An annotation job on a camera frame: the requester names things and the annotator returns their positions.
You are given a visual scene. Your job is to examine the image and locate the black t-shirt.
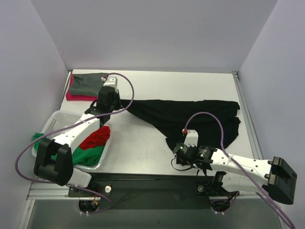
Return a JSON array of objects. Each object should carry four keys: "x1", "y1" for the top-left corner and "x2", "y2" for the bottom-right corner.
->
[{"x1": 121, "y1": 99, "x2": 241, "y2": 150}]

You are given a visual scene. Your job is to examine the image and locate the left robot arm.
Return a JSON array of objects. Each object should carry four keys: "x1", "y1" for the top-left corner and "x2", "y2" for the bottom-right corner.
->
[{"x1": 34, "y1": 86, "x2": 121, "y2": 197}]

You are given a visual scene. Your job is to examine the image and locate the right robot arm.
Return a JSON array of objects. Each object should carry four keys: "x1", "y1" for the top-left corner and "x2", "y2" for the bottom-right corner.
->
[{"x1": 173, "y1": 143, "x2": 297, "y2": 205}]

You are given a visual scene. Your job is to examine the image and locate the folded grey t-shirt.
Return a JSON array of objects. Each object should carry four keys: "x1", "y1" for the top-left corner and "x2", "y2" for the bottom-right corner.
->
[{"x1": 69, "y1": 73, "x2": 107, "y2": 97}]

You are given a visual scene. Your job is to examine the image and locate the red t-shirt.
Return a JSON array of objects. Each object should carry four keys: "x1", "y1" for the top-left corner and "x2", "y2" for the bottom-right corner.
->
[{"x1": 79, "y1": 126, "x2": 111, "y2": 150}]

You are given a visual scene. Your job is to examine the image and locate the folded magenta t-shirt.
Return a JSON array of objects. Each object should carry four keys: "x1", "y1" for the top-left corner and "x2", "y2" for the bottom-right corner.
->
[{"x1": 65, "y1": 74, "x2": 97, "y2": 102}]

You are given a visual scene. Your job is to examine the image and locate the white plastic laundry basket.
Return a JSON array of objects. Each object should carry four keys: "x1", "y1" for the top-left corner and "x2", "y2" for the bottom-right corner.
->
[{"x1": 32, "y1": 110, "x2": 111, "y2": 172}]

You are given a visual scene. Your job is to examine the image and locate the green t-shirt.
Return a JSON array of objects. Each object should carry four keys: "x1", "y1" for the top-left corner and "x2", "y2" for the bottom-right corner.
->
[{"x1": 32, "y1": 132, "x2": 104, "y2": 167}]

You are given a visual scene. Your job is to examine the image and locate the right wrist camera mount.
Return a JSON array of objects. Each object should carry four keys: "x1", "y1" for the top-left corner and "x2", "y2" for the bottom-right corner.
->
[{"x1": 182, "y1": 129, "x2": 199, "y2": 147}]

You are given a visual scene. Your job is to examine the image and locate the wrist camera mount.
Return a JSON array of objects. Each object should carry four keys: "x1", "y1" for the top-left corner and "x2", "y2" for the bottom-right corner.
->
[
  {"x1": 182, "y1": 129, "x2": 199, "y2": 147},
  {"x1": 101, "y1": 76, "x2": 118, "y2": 93}
]

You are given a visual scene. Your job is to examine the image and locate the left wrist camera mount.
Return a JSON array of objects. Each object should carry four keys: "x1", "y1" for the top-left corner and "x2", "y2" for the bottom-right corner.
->
[{"x1": 101, "y1": 76, "x2": 118, "y2": 93}]

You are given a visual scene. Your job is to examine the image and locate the black cable at right wrist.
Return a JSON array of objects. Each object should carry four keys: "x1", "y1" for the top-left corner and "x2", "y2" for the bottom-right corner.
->
[{"x1": 170, "y1": 155, "x2": 203, "y2": 177}]

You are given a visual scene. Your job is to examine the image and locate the aluminium frame rail right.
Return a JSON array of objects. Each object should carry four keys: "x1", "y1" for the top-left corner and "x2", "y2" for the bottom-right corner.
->
[{"x1": 232, "y1": 71, "x2": 263, "y2": 159}]

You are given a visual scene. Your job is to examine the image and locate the aluminium frame rail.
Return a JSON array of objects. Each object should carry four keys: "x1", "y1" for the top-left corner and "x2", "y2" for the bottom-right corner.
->
[
  {"x1": 26, "y1": 182, "x2": 72, "y2": 200},
  {"x1": 232, "y1": 71, "x2": 263, "y2": 159}
]

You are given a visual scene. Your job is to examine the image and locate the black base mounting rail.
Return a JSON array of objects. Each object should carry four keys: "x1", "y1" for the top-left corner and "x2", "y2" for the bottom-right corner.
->
[{"x1": 68, "y1": 172, "x2": 239, "y2": 210}]

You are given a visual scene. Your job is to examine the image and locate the aluminium frame rail front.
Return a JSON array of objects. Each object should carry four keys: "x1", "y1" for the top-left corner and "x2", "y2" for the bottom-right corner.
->
[{"x1": 26, "y1": 182, "x2": 72, "y2": 200}]

